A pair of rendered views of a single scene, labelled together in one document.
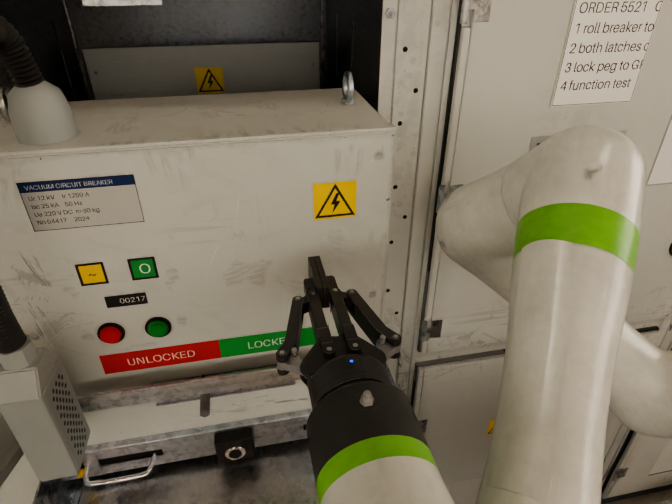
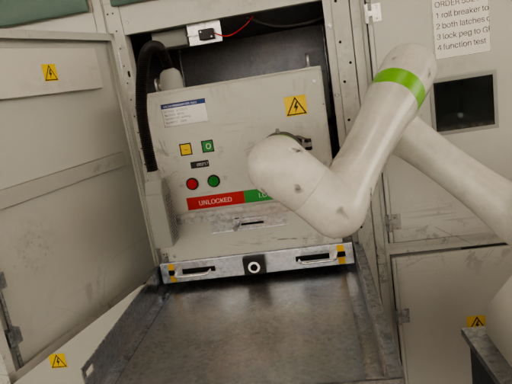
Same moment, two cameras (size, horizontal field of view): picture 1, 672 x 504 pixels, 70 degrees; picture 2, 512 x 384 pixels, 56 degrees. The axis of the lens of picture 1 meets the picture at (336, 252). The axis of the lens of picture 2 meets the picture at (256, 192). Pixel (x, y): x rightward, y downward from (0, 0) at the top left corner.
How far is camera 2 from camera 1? 0.77 m
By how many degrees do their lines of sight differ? 26
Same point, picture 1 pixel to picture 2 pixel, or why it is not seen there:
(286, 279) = not seen: hidden behind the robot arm
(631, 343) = (485, 174)
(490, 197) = not seen: hidden behind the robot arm
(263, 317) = not seen: hidden behind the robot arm
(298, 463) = (292, 280)
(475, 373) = (439, 265)
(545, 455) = (348, 145)
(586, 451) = (366, 144)
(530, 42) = (410, 27)
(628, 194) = (411, 62)
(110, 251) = (193, 137)
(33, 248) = (163, 136)
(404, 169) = (352, 108)
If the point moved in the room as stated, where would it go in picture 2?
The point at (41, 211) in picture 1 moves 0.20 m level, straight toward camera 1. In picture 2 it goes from (168, 117) to (179, 120)
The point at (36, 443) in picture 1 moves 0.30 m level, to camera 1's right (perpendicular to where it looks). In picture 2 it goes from (157, 221) to (270, 213)
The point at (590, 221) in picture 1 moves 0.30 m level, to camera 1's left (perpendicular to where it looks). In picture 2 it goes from (388, 73) to (254, 94)
